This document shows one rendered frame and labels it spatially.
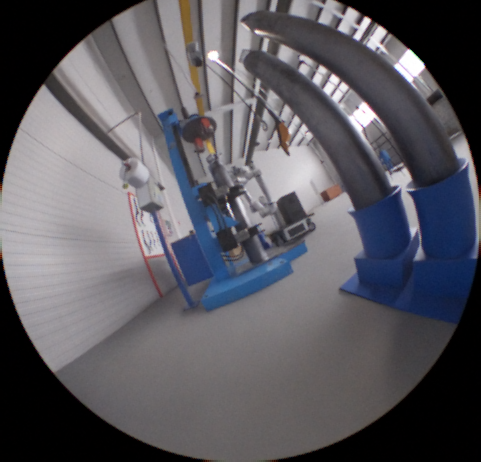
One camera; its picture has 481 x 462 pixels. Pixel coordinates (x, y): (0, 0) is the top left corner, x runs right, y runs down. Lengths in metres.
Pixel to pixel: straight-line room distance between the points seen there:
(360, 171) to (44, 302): 2.29
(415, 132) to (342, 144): 0.30
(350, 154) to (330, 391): 0.75
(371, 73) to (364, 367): 0.79
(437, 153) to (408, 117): 0.12
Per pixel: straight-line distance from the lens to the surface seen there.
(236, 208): 1.63
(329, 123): 0.66
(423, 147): 0.50
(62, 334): 1.84
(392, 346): 0.55
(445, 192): 0.50
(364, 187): 0.61
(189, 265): 2.92
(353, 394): 0.49
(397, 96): 0.52
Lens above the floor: 0.47
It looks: 6 degrees up
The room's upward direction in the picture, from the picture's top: 25 degrees counter-clockwise
